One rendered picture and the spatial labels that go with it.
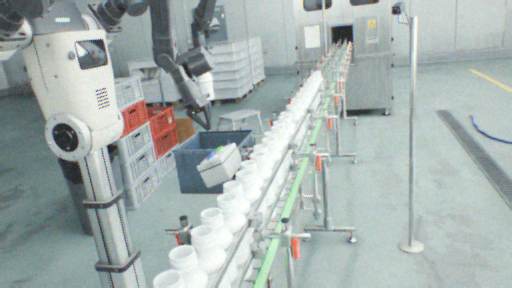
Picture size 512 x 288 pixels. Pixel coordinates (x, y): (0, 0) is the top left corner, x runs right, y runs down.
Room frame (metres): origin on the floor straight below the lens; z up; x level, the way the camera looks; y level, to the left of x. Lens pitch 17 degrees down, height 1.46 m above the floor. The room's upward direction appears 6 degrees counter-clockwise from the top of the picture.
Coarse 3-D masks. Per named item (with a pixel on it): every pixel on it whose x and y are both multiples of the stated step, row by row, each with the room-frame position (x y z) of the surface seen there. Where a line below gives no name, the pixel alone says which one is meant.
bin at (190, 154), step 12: (204, 132) 2.00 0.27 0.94; (216, 132) 1.98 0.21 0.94; (228, 132) 1.97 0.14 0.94; (240, 132) 1.95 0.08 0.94; (252, 132) 1.89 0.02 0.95; (192, 144) 1.91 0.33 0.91; (204, 144) 2.00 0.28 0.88; (216, 144) 1.99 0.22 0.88; (228, 144) 1.97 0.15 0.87; (240, 144) 1.69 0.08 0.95; (252, 144) 1.87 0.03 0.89; (180, 156) 1.71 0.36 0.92; (192, 156) 1.69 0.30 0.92; (204, 156) 1.68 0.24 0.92; (180, 168) 1.71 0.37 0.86; (192, 168) 1.70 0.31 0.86; (180, 180) 1.72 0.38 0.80; (192, 180) 1.70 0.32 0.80; (228, 180) 1.65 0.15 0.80; (180, 192) 1.72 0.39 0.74; (192, 192) 1.70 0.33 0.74; (204, 192) 1.69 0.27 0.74; (216, 192) 1.67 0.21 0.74
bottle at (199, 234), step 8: (192, 232) 0.54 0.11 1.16; (200, 232) 0.55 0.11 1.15; (208, 232) 0.55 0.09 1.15; (192, 240) 0.53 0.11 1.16; (200, 240) 0.52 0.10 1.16; (208, 240) 0.52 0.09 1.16; (216, 240) 0.54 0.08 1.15; (200, 248) 0.52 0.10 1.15; (208, 248) 0.52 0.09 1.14; (216, 248) 0.53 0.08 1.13; (200, 256) 0.52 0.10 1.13; (208, 256) 0.52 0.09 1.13; (216, 256) 0.52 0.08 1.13; (224, 256) 0.53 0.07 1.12; (200, 264) 0.51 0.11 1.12; (208, 264) 0.51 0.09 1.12; (216, 264) 0.51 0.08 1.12; (208, 272) 0.51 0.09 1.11; (216, 272) 0.51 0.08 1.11; (224, 280) 0.52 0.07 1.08
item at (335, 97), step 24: (312, 72) 2.85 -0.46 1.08; (336, 96) 1.94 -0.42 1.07; (264, 120) 1.58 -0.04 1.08; (312, 120) 1.52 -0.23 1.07; (288, 144) 1.09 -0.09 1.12; (312, 144) 1.08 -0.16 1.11; (312, 168) 1.08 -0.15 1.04; (264, 240) 0.65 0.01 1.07; (288, 240) 0.63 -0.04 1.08; (288, 264) 0.64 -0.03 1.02
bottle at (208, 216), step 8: (216, 208) 0.61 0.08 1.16; (208, 216) 0.61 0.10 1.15; (216, 216) 0.58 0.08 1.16; (208, 224) 0.58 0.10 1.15; (216, 224) 0.58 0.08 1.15; (216, 232) 0.58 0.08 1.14; (224, 232) 0.59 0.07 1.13; (224, 240) 0.58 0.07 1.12; (232, 240) 0.59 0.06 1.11; (224, 248) 0.57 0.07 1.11; (232, 264) 0.58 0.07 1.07; (232, 272) 0.58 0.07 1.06; (232, 280) 0.58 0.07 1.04
